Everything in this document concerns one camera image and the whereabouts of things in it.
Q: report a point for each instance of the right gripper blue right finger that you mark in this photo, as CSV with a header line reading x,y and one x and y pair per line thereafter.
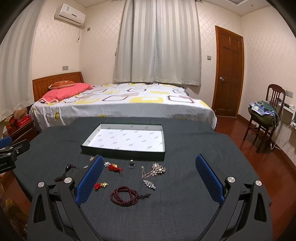
x,y
211,181

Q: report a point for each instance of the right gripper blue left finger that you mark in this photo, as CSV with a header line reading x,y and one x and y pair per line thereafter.
x,y
86,178

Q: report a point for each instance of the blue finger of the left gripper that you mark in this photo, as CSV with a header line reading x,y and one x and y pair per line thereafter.
x,y
4,142

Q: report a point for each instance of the red tassel gold charm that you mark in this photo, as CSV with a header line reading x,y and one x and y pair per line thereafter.
x,y
98,186

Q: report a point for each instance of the red knot gold charm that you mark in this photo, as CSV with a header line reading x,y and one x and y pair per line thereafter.
x,y
114,168

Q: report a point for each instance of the pearl cluster brooch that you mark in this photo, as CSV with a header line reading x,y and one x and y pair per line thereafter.
x,y
157,169

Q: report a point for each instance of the silver crystal leaf brooch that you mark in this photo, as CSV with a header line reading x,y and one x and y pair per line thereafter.
x,y
149,184

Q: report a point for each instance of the wooden nightstand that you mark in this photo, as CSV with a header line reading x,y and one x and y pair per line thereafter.
x,y
27,132

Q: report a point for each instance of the red box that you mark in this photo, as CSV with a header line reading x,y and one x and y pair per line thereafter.
x,y
23,121

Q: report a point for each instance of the brown plush toy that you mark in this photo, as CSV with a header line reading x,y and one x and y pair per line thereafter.
x,y
20,113

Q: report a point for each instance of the white pearl flower brooch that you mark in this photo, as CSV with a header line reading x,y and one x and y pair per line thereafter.
x,y
106,164

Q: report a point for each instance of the left side curtain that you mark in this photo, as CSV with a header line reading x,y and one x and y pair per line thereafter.
x,y
16,60

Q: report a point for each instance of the dark grey table cloth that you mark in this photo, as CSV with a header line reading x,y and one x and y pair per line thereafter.
x,y
141,179

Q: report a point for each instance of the pink pillow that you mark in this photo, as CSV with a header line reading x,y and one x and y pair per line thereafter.
x,y
57,95

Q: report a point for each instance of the wooden headboard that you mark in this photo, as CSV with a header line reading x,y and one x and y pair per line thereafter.
x,y
40,85

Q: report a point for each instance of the bed with patterned sheet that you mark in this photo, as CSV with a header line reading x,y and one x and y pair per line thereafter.
x,y
124,100

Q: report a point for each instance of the dark green shallow box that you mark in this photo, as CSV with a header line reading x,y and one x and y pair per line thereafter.
x,y
126,142

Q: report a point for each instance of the dark wooden chair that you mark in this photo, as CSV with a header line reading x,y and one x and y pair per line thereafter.
x,y
275,95

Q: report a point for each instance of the orange patterned pillow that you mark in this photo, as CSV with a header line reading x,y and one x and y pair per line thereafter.
x,y
61,84

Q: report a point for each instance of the white side table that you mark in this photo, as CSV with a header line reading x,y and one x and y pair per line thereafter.
x,y
285,127

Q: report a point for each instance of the pile of clothes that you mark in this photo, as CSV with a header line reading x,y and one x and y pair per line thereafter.
x,y
264,109

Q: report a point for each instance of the brown wooden door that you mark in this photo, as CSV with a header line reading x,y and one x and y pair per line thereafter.
x,y
229,73

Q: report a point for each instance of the white air conditioner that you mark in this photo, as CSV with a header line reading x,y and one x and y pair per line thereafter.
x,y
70,15

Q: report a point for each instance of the grey striped curtain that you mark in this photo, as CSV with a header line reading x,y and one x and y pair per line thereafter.
x,y
159,41

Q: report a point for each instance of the wall socket above headboard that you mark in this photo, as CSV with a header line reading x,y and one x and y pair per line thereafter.
x,y
65,67

